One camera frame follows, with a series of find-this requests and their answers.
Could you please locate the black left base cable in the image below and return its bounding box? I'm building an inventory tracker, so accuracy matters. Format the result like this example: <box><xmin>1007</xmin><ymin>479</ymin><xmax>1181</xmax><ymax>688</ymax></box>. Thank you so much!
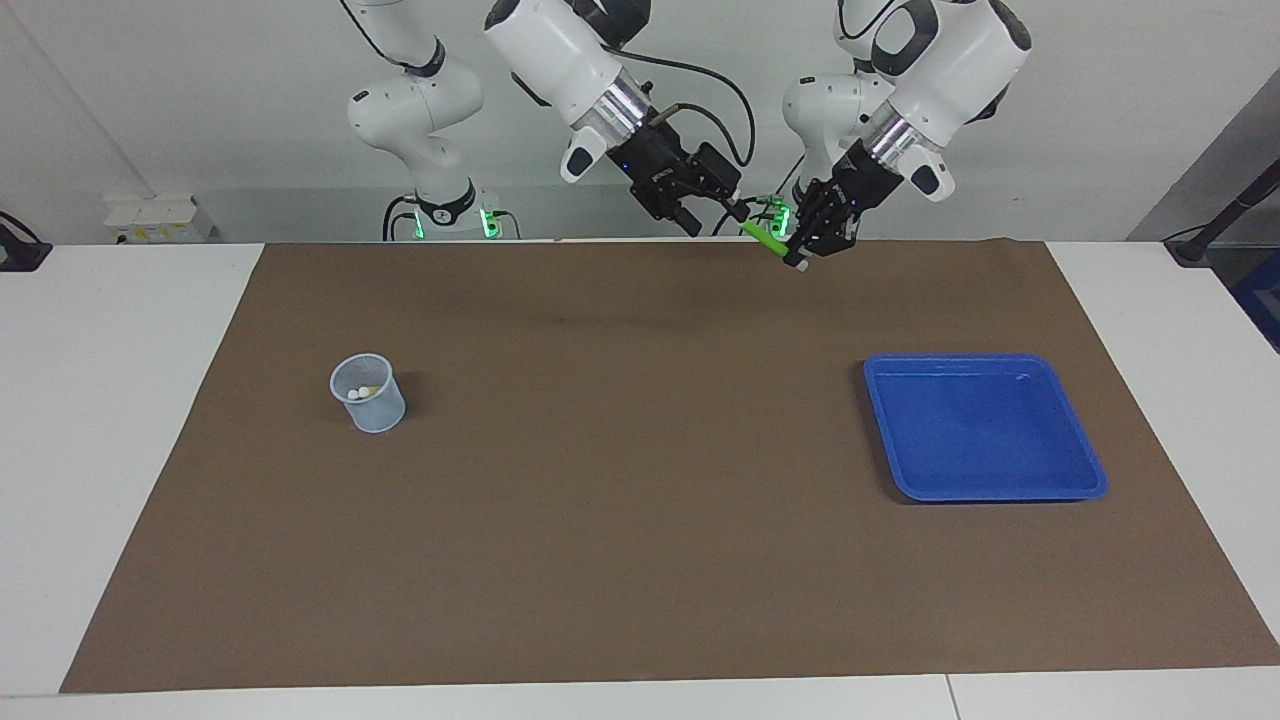
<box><xmin>712</xmin><ymin>150</ymin><xmax>807</xmax><ymax>239</ymax></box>

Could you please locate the white power strip box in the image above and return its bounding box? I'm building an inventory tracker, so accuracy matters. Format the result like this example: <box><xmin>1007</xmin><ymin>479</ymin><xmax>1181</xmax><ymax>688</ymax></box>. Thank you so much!
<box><xmin>103</xmin><ymin>195</ymin><xmax>216</xmax><ymax>246</ymax></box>

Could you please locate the pale blue mesh cup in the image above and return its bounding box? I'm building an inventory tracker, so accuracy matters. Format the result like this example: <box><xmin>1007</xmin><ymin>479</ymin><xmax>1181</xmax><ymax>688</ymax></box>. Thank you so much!
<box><xmin>329</xmin><ymin>352</ymin><xmax>408</xmax><ymax>434</ymax></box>

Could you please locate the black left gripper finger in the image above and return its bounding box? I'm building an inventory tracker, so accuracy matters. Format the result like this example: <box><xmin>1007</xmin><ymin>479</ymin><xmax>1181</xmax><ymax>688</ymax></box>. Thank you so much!
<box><xmin>783</xmin><ymin>180</ymin><xmax>833</xmax><ymax>267</ymax></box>
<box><xmin>815</xmin><ymin>205</ymin><xmax>865</xmax><ymax>258</ymax></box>

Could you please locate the blue plastic tray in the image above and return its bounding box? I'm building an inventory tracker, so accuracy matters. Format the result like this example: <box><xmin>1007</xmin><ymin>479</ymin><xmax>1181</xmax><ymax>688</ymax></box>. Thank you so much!
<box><xmin>862</xmin><ymin>352</ymin><xmax>1109</xmax><ymax>503</ymax></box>

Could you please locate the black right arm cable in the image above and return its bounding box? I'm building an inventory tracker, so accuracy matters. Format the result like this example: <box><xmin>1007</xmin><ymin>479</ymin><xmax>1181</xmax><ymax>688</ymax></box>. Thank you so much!
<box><xmin>340</xmin><ymin>0</ymin><xmax>756</xmax><ymax>168</ymax></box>

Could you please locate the green pen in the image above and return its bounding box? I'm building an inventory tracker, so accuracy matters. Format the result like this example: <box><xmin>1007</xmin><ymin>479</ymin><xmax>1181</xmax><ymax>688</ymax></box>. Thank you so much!
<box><xmin>742</xmin><ymin>218</ymin><xmax>809</xmax><ymax>272</ymax></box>

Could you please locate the blue crate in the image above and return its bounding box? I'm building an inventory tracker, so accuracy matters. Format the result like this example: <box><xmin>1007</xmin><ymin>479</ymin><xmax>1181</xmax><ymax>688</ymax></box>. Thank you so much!
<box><xmin>1230</xmin><ymin>250</ymin><xmax>1280</xmax><ymax>353</ymax></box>

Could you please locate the black table clamp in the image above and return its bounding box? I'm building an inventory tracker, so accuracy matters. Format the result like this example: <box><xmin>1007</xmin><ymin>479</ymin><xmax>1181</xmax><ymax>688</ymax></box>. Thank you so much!
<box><xmin>0</xmin><ymin>210</ymin><xmax>53</xmax><ymax>273</ymax></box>

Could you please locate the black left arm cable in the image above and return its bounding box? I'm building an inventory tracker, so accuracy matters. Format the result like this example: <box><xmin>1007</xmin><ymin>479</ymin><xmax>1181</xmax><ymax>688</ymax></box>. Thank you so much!
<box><xmin>838</xmin><ymin>0</ymin><xmax>906</xmax><ymax>41</ymax></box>

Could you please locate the black stand pole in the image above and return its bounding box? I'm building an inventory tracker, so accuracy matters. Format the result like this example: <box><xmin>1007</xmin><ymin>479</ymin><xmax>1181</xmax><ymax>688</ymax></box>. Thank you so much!
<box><xmin>1163</xmin><ymin>160</ymin><xmax>1280</xmax><ymax>267</ymax></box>

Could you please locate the black base cable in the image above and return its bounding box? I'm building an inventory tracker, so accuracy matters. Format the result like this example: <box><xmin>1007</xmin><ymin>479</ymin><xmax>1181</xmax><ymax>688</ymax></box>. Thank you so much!
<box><xmin>712</xmin><ymin>150</ymin><xmax>807</xmax><ymax>239</ymax></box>
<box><xmin>383</xmin><ymin>195</ymin><xmax>423</xmax><ymax>242</ymax></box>

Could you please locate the black right base cable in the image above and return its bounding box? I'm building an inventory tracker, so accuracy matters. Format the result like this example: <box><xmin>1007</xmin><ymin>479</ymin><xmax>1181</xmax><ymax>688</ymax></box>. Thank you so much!
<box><xmin>383</xmin><ymin>195</ymin><xmax>423</xmax><ymax>242</ymax></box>

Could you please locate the brown table mat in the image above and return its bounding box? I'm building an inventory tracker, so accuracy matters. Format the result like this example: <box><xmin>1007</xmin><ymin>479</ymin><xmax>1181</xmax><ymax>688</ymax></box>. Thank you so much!
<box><xmin>60</xmin><ymin>238</ymin><xmax>1280</xmax><ymax>694</ymax></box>

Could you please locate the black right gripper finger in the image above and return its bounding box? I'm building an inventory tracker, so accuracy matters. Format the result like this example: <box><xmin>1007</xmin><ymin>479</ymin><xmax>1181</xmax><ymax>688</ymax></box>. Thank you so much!
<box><xmin>695</xmin><ymin>143</ymin><xmax>750</xmax><ymax>223</ymax></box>
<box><xmin>648</xmin><ymin>195</ymin><xmax>703</xmax><ymax>238</ymax></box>

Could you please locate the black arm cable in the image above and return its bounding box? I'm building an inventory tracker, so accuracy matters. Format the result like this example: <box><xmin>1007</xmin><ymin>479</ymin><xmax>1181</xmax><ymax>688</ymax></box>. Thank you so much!
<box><xmin>838</xmin><ymin>0</ymin><xmax>906</xmax><ymax>41</ymax></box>
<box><xmin>340</xmin><ymin>0</ymin><xmax>756</xmax><ymax>168</ymax></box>

